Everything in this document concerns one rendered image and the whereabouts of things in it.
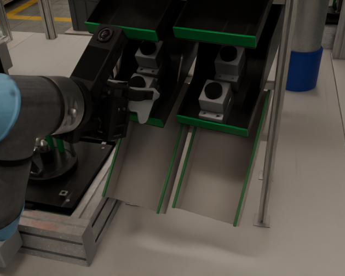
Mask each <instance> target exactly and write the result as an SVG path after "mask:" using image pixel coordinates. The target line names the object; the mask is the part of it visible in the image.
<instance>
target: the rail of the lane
mask: <svg viewBox="0 0 345 276"><path fill-rule="evenodd" d="M18 230H19V233H20V235H21V239H22V241H23V244H22V245H21V247H20V249H19V250H18V251H17V252H19V253H22V254H27V255H32V256H37V257H42V258H48V259H51V260H56V261H61V262H67V263H71V264H75V265H80V266H85V267H89V266H90V264H91V262H92V260H93V258H94V256H95V254H96V252H97V248H96V244H95V239H94V234H93V229H92V226H91V221H90V220H86V219H82V218H76V217H69V216H64V215H58V214H52V213H48V212H42V211H36V210H35V206H34V204H29V203H25V206H24V210H23V213H22V215H21V216H20V219H19V224H18Z"/></svg>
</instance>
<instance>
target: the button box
mask: <svg viewBox="0 0 345 276"><path fill-rule="evenodd" d="M22 244H23V241H22V239H21V235H20V233H19V230H18V228H17V229H16V231H15V233H14V234H13V235H12V236H11V237H10V238H8V239H7V240H5V241H0V267H2V268H5V267H6V266H7V265H8V264H9V262H10V261H11V260H12V258H13V257H14V255H15V254H16V253H17V251H18V250H19V249H20V247H21V245H22Z"/></svg>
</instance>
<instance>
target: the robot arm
mask: <svg viewBox="0 0 345 276"><path fill-rule="evenodd" d="M128 40H129V38H128V37H127V35H126V34H125V32H124V31H123V29H122V28H121V27H118V26H113V25H107V24H99V25H98V27H97V29H96V30H95V32H94V34H93V36H92V38H91V40H90V41H89V43H88V45H87V47H86V49H85V50H84V52H83V54H82V56H81V57H80V59H79V61H78V63H77V65H76V66H75V68H74V70H73V72H72V74H71V75H70V77H69V78H67V77H64V76H24V75H6V74H2V73H0V242H3V241H5V240H7V239H8V238H10V237H11V236H12V235H13V234H14V233H15V231H16V229H17V227H18V224H19V219H20V216H21V215H22V213H23V210H24V206H25V193H26V188H27V183H28V177H29V174H30V168H31V163H32V158H33V152H34V148H35V143H36V138H39V137H45V136H49V135H52V137H53V138H56V139H60V140H64V141H66V142H68V143H71V144H73V143H78V142H79V138H80V137H84V136H90V137H93V138H95V139H101V140H105V141H112V140H116V139H121V138H124V137H126V135H127V129H128V124H129V118H130V113H128V112H127V108H128V110H130V111H135V112H136V113H137V117H138V120H139V123H140V124H143V123H145V122H147V120H148V117H149V115H150V111H151V108H152V106H153V103H154V101H155V100H156V99H158V98H159V94H160V93H159V92H157V90H156V89H155V88H137V87H129V86H127V83H128V82H125V81H119V80H108V79H109V77H110V75H111V73H112V71H113V69H114V67H115V65H116V63H117V61H118V59H119V57H120V56H121V54H122V52H123V50H124V48H125V46H126V44H127V42H128ZM94 133H95V135H94ZM119 134H121V136H116V137H113V136H114V135H119ZM97 135H98V136H97Z"/></svg>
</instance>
